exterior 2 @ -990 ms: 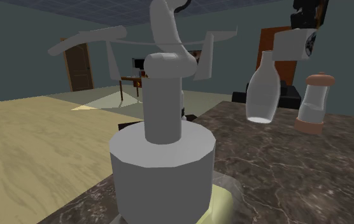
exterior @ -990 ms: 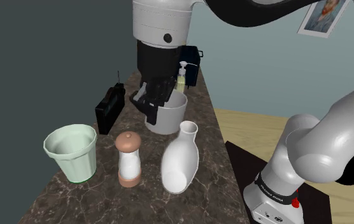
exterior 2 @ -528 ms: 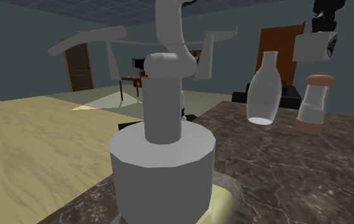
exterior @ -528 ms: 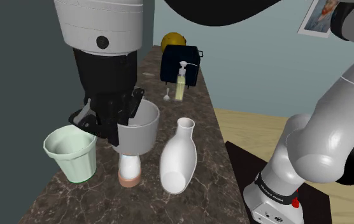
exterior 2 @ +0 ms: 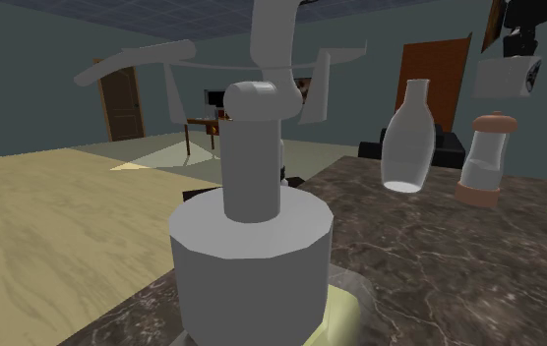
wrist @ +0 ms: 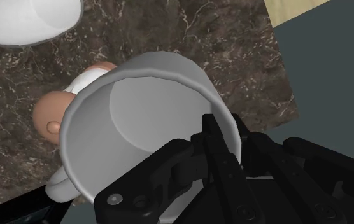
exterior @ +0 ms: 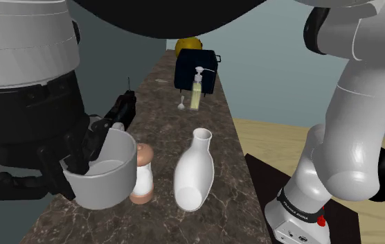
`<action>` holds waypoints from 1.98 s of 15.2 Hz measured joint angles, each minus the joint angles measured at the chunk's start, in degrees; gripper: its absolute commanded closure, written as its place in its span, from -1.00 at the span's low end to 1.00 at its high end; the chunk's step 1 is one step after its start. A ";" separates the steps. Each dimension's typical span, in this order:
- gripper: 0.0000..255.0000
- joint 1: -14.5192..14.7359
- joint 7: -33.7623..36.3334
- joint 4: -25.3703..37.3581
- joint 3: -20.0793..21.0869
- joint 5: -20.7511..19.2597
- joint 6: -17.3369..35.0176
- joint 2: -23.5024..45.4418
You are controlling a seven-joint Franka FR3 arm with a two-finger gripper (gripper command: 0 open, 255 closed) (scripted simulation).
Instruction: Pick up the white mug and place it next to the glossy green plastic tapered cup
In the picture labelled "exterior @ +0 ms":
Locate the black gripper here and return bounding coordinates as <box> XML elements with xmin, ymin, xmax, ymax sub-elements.
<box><xmin>0</xmin><ymin>71</ymin><xmax>137</xmax><ymax>202</ymax></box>

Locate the white cup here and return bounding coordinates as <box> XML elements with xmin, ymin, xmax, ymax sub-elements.
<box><xmin>62</xmin><ymin>128</ymin><xmax>138</xmax><ymax>211</ymax></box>

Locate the copper and white salt shaker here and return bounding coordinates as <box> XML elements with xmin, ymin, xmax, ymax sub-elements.
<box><xmin>129</xmin><ymin>143</ymin><xmax>155</xmax><ymax>205</ymax></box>

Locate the white vase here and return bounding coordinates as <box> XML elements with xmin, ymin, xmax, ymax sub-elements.
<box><xmin>172</xmin><ymin>127</ymin><xmax>215</xmax><ymax>213</ymax></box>

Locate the yellow soap dispenser bottle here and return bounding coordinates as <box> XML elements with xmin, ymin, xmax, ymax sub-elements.
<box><xmin>189</xmin><ymin>66</ymin><xmax>218</xmax><ymax>112</ymax></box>

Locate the black toaster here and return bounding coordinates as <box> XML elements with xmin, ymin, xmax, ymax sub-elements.
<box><xmin>174</xmin><ymin>48</ymin><xmax>222</xmax><ymax>98</ymax></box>

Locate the yellow round object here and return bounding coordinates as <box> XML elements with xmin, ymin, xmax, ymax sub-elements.
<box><xmin>174</xmin><ymin>37</ymin><xmax>204</xmax><ymax>59</ymax></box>

